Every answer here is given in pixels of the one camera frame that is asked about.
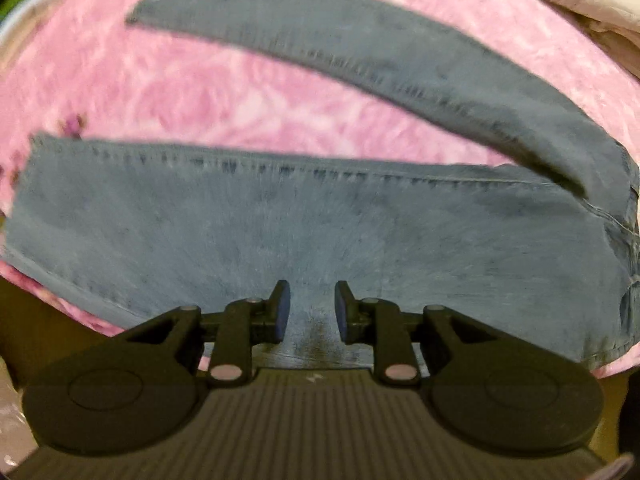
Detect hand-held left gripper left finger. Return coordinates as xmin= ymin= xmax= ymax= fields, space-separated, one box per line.
xmin=119 ymin=280 xmax=292 ymax=387

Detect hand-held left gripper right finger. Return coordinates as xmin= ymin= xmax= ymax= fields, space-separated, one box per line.
xmin=334 ymin=281 xmax=506 ymax=386

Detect blue denim jeans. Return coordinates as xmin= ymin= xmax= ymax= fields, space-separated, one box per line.
xmin=0 ymin=0 xmax=640 ymax=367

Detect pink rose print blanket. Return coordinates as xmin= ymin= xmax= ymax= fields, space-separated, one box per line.
xmin=0 ymin=0 xmax=640 ymax=381

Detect light blue folded cloth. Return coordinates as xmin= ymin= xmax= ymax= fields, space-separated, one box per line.
xmin=0 ymin=7 xmax=37 ymax=47

